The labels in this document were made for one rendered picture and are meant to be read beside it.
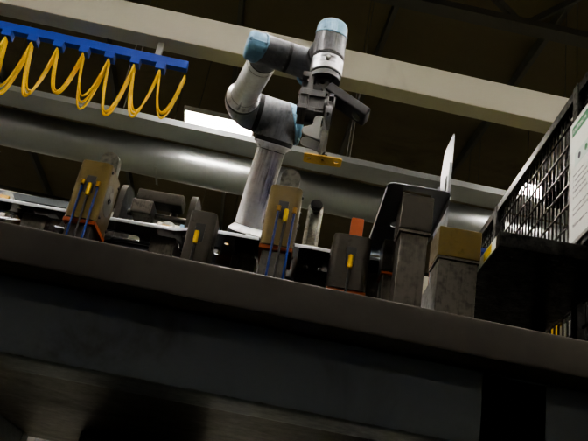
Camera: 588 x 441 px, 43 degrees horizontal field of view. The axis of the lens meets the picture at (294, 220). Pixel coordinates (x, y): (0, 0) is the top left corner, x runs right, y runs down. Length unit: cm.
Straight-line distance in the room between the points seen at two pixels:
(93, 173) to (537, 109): 401
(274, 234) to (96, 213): 32
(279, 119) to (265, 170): 15
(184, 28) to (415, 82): 151
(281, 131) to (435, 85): 284
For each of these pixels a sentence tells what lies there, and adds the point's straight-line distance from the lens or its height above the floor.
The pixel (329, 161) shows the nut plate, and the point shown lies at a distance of 163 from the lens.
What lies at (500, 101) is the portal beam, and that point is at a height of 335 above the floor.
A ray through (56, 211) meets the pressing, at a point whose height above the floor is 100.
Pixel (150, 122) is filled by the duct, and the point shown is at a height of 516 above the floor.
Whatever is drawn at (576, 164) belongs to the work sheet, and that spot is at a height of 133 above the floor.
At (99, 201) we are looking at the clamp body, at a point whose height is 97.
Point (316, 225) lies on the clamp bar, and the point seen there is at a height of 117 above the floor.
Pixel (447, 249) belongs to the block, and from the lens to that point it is 139.
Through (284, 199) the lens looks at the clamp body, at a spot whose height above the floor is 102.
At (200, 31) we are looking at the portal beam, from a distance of 489.
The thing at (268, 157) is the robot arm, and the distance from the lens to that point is 219.
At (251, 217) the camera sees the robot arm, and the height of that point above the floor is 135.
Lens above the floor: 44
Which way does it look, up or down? 25 degrees up
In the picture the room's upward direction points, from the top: 11 degrees clockwise
